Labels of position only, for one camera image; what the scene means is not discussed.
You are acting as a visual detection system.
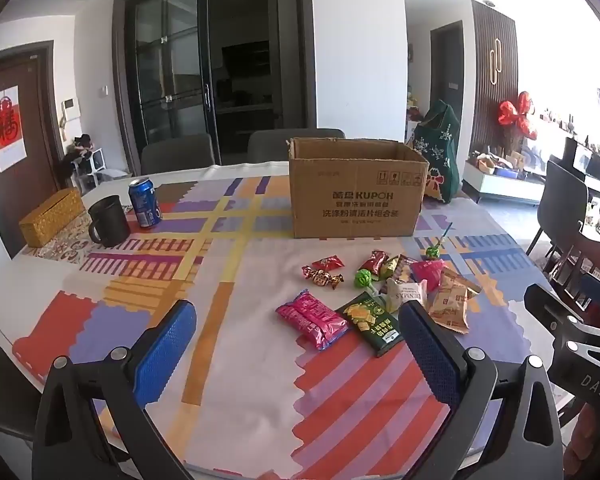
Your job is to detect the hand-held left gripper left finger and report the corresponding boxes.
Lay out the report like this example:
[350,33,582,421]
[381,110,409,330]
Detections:
[32,300,198,480]

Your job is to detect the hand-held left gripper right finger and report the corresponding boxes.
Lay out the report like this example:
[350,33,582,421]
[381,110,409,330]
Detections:
[398,302,566,480]

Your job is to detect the green lollipop with green stick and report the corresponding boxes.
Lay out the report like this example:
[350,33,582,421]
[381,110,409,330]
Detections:
[424,224,454,262]

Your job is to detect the brown cardboard box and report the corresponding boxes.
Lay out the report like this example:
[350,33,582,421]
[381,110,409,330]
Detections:
[286,137,430,240]

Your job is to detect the person's right hand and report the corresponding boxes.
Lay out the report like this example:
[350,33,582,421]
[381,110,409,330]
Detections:
[564,400,600,480]

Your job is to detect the dark wooden chair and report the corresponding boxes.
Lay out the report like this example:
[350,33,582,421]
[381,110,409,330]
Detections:
[549,232,600,301]

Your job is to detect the tan biscuit packet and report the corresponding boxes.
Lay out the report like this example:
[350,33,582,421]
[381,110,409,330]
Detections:
[439,266,482,297]
[426,284,473,335]

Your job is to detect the white snack packet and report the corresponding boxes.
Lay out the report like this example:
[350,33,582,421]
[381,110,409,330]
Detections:
[379,277,425,314]

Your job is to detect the dark green cracker packet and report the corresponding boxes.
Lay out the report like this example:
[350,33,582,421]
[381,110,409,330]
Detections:
[336,291,407,359]

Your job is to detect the magenta snack packet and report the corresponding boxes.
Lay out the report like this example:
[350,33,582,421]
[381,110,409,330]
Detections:
[410,258,449,294]

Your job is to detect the brown striped chip packet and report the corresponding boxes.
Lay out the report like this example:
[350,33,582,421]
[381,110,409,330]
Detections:
[391,254,419,286]

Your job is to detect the red snack packet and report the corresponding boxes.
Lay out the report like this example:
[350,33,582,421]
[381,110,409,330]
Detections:
[358,249,390,276]

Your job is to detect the colourful patterned tablecloth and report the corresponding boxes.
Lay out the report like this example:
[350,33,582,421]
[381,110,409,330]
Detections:
[12,160,566,480]

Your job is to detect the pink snack packet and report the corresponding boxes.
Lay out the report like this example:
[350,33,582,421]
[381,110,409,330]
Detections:
[275,289,352,352]

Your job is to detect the white coffee table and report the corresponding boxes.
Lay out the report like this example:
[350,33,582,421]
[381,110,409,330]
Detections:
[462,160,548,207]

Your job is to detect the red brown wrapped candy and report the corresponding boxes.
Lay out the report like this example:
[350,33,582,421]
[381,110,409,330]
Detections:
[302,265,346,292]

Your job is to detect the black mug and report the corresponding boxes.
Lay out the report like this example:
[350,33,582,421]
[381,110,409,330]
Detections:
[87,195,131,248]

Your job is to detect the small red candy packet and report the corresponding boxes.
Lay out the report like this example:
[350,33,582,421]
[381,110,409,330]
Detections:
[311,255,346,274]

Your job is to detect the floral patterned mat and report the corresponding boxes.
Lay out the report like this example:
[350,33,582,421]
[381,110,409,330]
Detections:
[22,210,131,266]

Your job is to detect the blue soda can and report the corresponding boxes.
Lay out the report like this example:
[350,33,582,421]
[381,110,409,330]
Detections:
[128,177,163,229]

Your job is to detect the yellow woven tissue box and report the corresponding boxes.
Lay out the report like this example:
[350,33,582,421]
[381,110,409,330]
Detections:
[19,187,83,248]

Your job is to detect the green festive tote bag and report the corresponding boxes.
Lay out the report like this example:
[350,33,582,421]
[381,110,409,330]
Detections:
[411,100,462,204]

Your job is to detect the white storage rack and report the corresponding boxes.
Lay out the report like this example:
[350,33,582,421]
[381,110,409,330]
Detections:
[62,147,106,195]

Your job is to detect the red foil balloons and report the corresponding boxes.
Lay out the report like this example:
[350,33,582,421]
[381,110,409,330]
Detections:
[497,91,539,141]

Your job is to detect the brown entry door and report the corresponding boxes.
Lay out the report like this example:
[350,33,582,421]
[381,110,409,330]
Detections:
[0,49,65,258]

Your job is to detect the black bag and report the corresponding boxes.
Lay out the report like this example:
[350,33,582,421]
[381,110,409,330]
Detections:
[60,133,96,166]

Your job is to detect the white intercom panel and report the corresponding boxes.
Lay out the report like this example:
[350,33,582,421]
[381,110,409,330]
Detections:
[60,99,81,142]

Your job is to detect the dark interior door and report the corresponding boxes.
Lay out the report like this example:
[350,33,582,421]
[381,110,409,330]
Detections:
[429,21,464,128]

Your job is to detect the dark glass sliding door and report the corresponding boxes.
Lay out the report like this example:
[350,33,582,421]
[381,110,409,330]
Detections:
[114,0,317,165]

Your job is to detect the wooden slat wall panel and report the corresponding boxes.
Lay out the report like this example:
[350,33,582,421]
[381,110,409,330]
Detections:
[471,0,520,161]

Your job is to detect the red wall poster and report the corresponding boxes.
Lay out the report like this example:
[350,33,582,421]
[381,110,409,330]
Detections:
[0,86,29,172]

